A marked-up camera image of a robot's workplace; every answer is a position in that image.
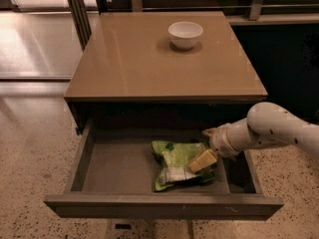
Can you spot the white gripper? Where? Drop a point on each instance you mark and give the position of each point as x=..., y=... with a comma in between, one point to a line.
x=218, y=141

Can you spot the green rice chip bag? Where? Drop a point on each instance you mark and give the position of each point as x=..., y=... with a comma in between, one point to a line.
x=173, y=157

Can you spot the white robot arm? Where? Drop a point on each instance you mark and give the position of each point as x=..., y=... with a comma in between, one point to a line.
x=266, y=125

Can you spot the open grey top drawer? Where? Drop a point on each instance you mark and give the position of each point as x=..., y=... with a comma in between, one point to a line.
x=114, y=172

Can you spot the brown cabinet with counter top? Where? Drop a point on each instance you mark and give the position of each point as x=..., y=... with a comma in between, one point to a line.
x=130, y=59

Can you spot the white ceramic bowl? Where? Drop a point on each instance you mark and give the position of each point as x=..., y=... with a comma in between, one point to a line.
x=184, y=35

